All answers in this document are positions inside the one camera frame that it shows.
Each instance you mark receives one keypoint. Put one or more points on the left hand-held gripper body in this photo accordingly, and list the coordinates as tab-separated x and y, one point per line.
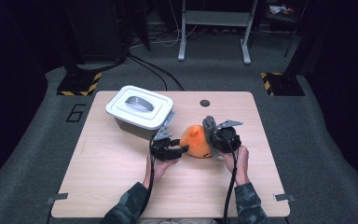
161	151

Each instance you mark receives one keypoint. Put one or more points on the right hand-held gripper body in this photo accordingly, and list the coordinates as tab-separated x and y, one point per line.
228	140

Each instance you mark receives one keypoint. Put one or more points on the orange plush toy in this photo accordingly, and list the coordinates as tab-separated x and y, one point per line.
195	143

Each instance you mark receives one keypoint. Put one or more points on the grey towel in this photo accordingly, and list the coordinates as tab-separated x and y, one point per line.
209	127

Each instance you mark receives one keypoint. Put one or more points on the grey plastic storage box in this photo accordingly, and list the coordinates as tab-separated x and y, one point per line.
136	132

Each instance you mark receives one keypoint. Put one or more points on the white lidded plastic container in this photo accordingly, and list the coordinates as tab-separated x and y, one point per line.
155	116

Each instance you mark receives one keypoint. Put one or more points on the person's left hand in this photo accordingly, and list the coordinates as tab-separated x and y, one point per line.
160	168

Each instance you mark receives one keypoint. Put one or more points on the person's right hand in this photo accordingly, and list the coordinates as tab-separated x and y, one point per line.
243	165

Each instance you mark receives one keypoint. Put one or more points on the dark round table grommet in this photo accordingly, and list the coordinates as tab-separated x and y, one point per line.
204	103

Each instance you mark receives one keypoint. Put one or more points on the black striped stand base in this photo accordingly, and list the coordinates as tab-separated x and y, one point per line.
284	84
79	84

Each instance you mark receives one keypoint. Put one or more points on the grey tape strip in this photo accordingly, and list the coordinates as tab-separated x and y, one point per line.
56	198
284	197

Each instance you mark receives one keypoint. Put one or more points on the black cabinet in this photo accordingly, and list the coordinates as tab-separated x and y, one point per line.
96	28

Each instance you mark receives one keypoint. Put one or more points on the white and orange shelf clutter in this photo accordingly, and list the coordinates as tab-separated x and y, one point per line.
278	9

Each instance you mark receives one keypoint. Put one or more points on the white metal table frame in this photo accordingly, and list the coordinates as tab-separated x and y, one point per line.
217	18

